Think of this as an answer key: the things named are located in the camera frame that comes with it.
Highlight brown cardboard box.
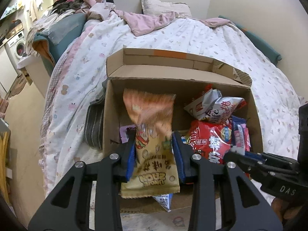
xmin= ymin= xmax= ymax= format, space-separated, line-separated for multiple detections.
xmin=102 ymin=48 xmax=264 ymax=213

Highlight pink blue snack packet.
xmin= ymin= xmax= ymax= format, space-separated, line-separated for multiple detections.
xmin=231 ymin=115 xmax=251 ymax=156

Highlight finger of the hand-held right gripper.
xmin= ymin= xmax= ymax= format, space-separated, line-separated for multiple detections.
xmin=224 ymin=150 xmax=265 ymax=181
xmin=245 ymin=151 xmax=299 ymax=162

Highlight beige floral cloth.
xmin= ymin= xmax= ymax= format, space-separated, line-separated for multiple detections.
xmin=25 ymin=12 xmax=59 ymax=56

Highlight orange beige snack bag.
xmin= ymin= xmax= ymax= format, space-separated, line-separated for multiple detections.
xmin=120 ymin=89 xmax=181 ymax=199

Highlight dark clothes pile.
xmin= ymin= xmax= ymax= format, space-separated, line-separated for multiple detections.
xmin=52 ymin=0 xmax=89 ymax=13

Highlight teal mattress pad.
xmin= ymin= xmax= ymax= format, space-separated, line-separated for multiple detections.
xmin=218 ymin=16 xmax=282 ymax=62

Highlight teal cushion orange lining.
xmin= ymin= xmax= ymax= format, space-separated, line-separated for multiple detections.
xmin=32 ymin=12 xmax=87 ymax=70

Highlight beige pillow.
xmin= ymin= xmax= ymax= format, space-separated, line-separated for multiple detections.
xmin=141 ymin=0 xmax=193 ymax=18

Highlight small brown carton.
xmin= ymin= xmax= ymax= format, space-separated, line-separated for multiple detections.
xmin=20 ymin=70 xmax=33 ymax=86

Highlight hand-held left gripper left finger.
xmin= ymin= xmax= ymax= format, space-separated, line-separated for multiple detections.
xmin=28 ymin=128 xmax=137 ymax=231

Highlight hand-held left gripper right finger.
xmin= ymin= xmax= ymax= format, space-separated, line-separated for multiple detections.
xmin=171 ymin=131 xmax=284 ymax=231

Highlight white red snack bag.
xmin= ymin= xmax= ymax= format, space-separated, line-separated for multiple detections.
xmin=185 ymin=89 xmax=223 ymax=121

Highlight red snack packet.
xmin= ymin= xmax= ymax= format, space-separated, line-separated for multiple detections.
xmin=186 ymin=119 xmax=234 ymax=165

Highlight brown floor mat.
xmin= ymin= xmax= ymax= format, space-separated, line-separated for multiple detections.
xmin=7 ymin=74 xmax=27 ymax=97

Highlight hanging white clothes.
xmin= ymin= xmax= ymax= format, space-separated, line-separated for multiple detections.
xmin=29 ymin=0 xmax=45 ymax=20

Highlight white cabinet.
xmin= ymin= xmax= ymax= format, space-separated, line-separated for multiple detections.
xmin=0 ymin=46 xmax=18 ymax=94

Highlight blue white snack packet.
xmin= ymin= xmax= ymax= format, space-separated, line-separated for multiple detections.
xmin=151 ymin=193 xmax=174 ymax=212

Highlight white packet pink lettering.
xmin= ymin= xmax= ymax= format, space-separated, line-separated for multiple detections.
xmin=204 ymin=97 xmax=244 ymax=126

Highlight pink blanket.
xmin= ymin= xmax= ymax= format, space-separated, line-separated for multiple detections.
xmin=90 ymin=2 xmax=231 ymax=36

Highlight white washing machine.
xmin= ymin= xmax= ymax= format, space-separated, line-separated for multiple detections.
xmin=5 ymin=30 xmax=27 ymax=60

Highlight yellow cloth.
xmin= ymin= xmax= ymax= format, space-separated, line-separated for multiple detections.
xmin=0 ymin=130 xmax=11 ymax=193

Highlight person's right hand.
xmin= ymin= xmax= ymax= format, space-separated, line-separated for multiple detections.
xmin=271 ymin=197 xmax=293 ymax=221

